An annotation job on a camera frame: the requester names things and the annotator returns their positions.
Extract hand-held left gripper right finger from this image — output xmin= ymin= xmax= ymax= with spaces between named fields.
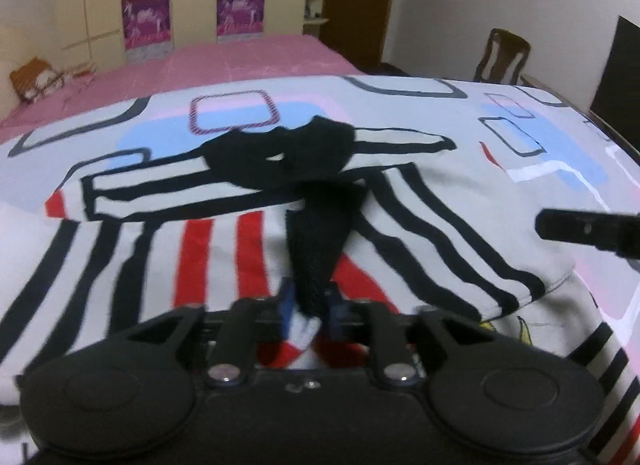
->
xmin=325 ymin=285 xmax=483 ymax=388

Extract black red white striped sweater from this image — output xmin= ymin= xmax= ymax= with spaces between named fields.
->
xmin=0 ymin=115 xmax=547 ymax=381

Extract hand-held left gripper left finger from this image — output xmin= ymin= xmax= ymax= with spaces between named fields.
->
xmin=132 ymin=281 xmax=301 ymax=388

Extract purple wardrobe poster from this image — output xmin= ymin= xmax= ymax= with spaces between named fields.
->
xmin=216 ymin=0 xmax=266 ymax=39
xmin=121 ymin=0 xmax=173 ymax=52

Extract brown wooden door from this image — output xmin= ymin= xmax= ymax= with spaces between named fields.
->
xmin=319 ymin=0 xmax=402 ymax=73

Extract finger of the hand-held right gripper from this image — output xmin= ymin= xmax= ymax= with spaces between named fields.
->
xmin=535 ymin=208 xmax=640 ymax=258

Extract black screen panel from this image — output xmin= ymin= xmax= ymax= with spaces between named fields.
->
xmin=589 ymin=15 xmax=640 ymax=146

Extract wooden chair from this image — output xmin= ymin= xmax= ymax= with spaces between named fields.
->
xmin=472 ymin=27 xmax=532 ymax=86

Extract orange and white pillow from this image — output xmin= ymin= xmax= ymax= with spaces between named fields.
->
xmin=10 ymin=57 xmax=69 ymax=104

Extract striped cloth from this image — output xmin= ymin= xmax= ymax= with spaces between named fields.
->
xmin=590 ymin=322 xmax=635 ymax=465

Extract printed blanket with square outlines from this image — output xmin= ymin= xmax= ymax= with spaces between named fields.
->
xmin=0 ymin=74 xmax=640 ymax=465

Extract wooden table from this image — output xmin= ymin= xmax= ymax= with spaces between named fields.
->
xmin=520 ymin=72 xmax=601 ymax=118

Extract pink bedsheet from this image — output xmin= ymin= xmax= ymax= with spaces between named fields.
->
xmin=0 ymin=35 xmax=367 ymax=146

